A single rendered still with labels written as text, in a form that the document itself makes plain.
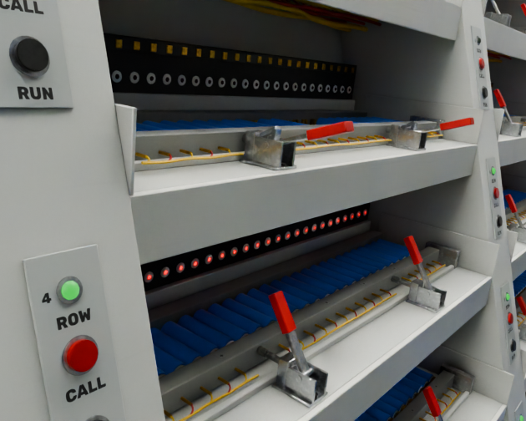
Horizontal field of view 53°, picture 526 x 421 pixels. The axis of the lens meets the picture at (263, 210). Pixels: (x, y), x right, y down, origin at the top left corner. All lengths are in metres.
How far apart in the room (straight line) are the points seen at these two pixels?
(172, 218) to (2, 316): 0.12
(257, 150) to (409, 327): 0.29
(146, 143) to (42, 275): 0.14
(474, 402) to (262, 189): 0.58
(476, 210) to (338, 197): 0.38
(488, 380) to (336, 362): 0.42
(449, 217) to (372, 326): 0.30
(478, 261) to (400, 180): 0.28
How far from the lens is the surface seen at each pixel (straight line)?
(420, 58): 0.86
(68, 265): 0.29
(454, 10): 0.83
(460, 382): 0.90
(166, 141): 0.40
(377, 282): 0.67
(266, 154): 0.43
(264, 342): 0.50
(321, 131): 0.40
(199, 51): 0.60
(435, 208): 0.86
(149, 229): 0.33
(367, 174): 0.53
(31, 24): 0.30
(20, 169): 0.28
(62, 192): 0.29
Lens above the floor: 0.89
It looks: 4 degrees down
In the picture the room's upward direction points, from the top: 8 degrees counter-clockwise
